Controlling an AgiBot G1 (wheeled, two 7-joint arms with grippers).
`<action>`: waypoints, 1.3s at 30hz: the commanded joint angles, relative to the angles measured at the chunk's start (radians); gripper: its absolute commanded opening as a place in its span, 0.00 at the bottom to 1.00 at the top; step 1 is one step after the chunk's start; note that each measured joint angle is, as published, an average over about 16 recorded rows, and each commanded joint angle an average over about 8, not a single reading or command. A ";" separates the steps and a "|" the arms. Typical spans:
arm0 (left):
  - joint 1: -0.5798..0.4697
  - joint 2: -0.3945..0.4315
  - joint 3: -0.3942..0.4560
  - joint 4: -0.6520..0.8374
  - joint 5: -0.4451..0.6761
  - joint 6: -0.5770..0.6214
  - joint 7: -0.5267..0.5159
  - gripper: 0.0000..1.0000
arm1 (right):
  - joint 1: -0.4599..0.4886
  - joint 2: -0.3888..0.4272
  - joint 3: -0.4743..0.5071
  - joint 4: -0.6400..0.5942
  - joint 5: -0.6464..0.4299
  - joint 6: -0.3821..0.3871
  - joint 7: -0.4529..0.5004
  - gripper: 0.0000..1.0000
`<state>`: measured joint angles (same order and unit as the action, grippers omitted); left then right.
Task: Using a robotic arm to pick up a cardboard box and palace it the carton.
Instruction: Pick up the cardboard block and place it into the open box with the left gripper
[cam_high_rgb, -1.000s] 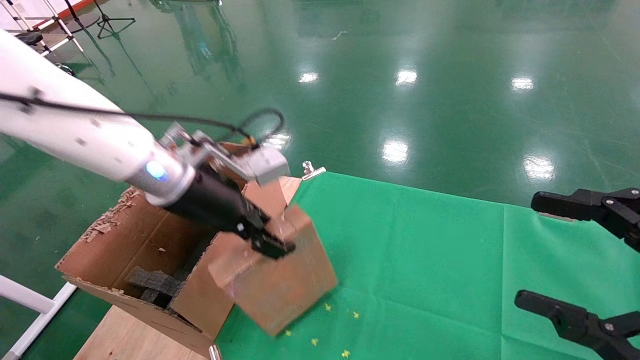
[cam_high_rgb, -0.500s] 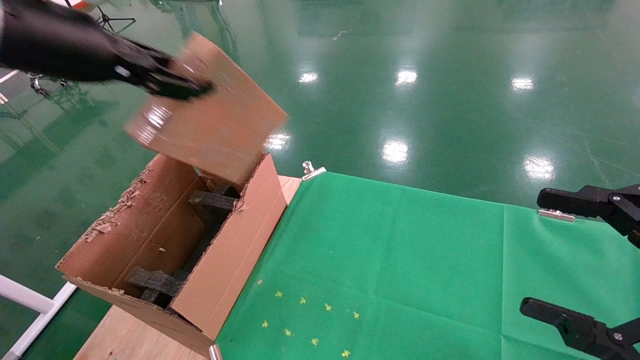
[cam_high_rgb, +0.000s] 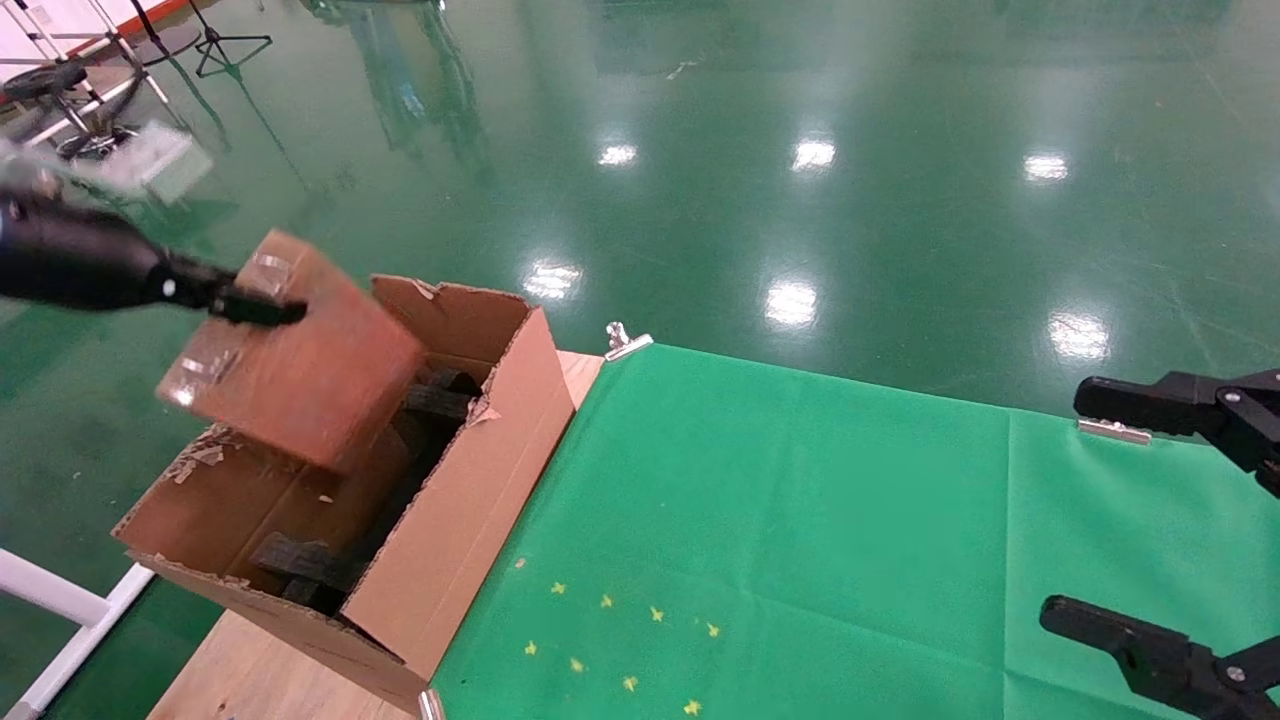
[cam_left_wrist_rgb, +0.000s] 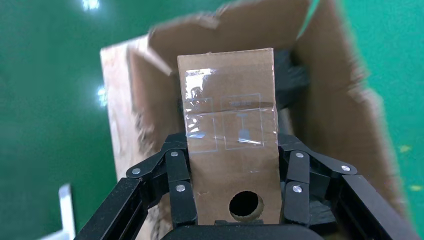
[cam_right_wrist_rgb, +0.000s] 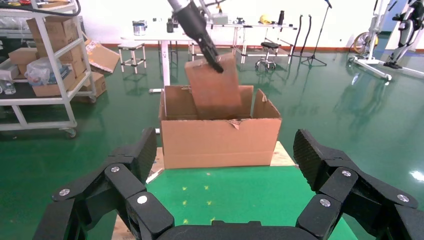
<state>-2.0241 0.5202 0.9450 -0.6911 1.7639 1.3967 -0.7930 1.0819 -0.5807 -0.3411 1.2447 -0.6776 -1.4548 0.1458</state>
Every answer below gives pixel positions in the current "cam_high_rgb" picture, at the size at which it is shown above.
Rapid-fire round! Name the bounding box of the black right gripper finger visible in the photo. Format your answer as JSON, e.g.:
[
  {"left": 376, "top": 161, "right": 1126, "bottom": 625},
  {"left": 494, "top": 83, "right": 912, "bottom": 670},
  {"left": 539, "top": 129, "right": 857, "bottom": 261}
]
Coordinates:
[
  {"left": 1073, "top": 370, "right": 1280, "bottom": 496},
  {"left": 1038, "top": 597, "right": 1280, "bottom": 720}
]

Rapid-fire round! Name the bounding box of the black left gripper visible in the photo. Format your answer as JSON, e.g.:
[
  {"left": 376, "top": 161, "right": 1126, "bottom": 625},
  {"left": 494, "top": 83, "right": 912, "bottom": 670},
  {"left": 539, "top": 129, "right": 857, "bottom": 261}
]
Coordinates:
[{"left": 0, "top": 195, "right": 306, "bottom": 327}]

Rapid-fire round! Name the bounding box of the small brown cardboard box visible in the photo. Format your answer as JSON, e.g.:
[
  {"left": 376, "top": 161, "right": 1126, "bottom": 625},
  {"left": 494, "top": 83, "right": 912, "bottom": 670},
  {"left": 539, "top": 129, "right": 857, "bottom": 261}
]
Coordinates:
[{"left": 157, "top": 230, "right": 429, "bottom": 473}]

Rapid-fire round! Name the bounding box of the large open cardboard carton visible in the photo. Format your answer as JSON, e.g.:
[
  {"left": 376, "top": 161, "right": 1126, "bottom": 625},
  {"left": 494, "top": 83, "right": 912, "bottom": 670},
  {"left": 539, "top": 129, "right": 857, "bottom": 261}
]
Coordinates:
[{"left": 112, "top": 275, "right": 579, "bottom": 716}]

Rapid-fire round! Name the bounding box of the black foam block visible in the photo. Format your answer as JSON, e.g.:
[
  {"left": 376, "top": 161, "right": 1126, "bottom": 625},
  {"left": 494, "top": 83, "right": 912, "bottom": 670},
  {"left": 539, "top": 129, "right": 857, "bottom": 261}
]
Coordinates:
[
  {"left": 403, "top": 368, "right": 483, "bottom": 423},
  {"left": 250, "top": 535, "right": 373, "bottom": 613}
]

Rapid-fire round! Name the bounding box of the black tripod stand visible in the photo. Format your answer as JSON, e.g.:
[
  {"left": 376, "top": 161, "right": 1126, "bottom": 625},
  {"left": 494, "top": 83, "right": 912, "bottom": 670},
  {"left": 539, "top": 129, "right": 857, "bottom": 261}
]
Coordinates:
[{"left": 185, "top": 0, "right": 273, "bottom": 79}]

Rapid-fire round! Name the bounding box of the black round-base stand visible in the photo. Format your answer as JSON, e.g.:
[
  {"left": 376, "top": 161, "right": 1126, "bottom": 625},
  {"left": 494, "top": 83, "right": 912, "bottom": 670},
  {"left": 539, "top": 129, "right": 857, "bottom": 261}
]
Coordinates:
[{"left": 125, "top": 0, "right": 203, "bottom": 67}]

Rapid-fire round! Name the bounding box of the white metal rack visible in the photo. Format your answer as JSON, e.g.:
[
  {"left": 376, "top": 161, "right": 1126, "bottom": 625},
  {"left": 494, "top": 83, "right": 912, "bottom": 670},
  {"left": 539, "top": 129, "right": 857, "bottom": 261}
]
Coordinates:
[{"left": 0, "top": 0, "right": 171, "bottom": 151}]

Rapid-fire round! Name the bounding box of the black round stool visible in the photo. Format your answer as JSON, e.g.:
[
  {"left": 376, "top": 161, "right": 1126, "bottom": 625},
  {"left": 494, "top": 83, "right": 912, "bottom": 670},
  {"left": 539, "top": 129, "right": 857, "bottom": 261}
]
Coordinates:
[{"left": 0, "top": 62, "right": 141, "bottom": 161}]

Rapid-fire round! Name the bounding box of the green table cloth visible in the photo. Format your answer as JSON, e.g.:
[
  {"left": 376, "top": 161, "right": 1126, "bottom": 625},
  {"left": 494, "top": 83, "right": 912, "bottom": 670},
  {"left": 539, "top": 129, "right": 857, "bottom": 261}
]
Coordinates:
[{"left": 430, "top": 343, "right": 1280, "bottom": 720}]

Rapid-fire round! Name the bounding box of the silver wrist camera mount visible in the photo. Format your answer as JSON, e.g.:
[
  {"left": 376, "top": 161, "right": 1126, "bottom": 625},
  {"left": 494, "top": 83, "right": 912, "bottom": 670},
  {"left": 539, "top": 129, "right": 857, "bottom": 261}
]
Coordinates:
[{"left": 0, "top": 122, "right": 215, "bottom": 207}]

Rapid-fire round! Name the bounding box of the white pipe frame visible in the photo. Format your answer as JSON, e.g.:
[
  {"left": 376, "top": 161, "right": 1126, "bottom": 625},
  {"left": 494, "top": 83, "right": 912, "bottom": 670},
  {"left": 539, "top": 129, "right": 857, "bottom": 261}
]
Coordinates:
[{"left": 0, "top": 548, "right": 156, "bottom": 720}]

